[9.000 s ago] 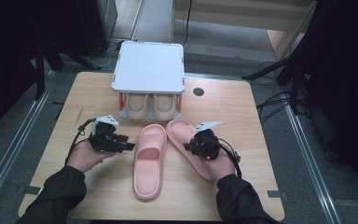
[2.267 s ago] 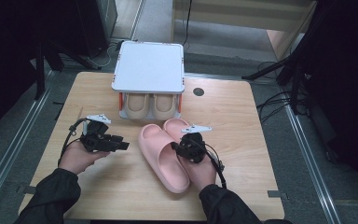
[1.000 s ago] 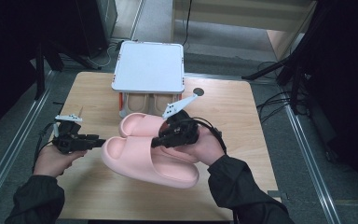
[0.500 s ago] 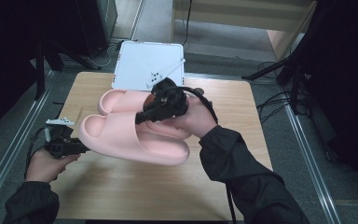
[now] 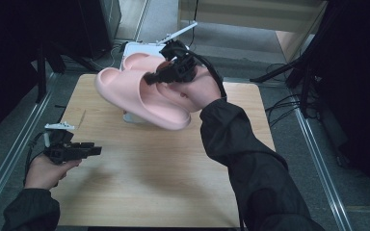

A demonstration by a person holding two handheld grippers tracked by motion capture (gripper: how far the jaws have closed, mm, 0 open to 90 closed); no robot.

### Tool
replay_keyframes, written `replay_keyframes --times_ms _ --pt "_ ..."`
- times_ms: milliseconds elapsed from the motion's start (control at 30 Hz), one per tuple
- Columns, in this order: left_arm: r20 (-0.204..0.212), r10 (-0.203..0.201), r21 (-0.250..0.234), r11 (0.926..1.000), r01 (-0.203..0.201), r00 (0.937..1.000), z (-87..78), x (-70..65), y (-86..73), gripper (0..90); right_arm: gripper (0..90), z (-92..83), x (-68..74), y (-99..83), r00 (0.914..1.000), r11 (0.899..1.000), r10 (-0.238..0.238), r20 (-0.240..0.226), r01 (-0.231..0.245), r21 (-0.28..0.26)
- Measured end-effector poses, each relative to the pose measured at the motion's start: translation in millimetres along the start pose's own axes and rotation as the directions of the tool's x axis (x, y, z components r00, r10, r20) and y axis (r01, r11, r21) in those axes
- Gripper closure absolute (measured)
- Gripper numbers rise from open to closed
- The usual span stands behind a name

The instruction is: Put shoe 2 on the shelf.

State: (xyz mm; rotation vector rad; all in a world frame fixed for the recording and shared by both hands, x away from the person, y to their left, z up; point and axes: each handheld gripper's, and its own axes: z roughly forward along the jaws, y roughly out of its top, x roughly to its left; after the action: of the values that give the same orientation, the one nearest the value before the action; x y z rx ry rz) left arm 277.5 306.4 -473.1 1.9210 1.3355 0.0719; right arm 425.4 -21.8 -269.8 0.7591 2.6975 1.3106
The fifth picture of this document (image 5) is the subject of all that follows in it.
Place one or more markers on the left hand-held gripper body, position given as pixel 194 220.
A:
pixel 61 147

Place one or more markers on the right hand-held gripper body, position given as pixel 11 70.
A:
pixel 181 65

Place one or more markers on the white shoe box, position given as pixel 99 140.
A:
pixel 135 48

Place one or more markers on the person's left hand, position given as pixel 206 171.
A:
pixel 45 173

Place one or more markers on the person's right hand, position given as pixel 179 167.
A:
pixel 199 91

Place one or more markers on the black metal stand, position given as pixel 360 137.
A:
pixel 41 80

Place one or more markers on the dark cabinet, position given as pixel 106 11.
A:
pixel 110 19

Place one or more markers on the beige wooden cabinet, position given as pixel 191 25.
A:
pixel 253 19

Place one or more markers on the black tripod stand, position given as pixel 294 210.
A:
pixel 303 83

